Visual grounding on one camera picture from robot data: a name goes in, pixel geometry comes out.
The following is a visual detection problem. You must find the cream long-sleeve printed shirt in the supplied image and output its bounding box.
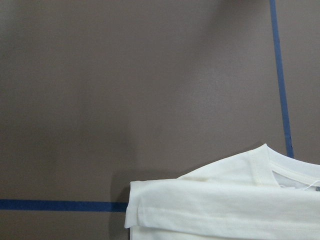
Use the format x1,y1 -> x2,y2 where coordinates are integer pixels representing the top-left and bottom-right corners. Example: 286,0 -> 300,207
124,144 -> 320,240

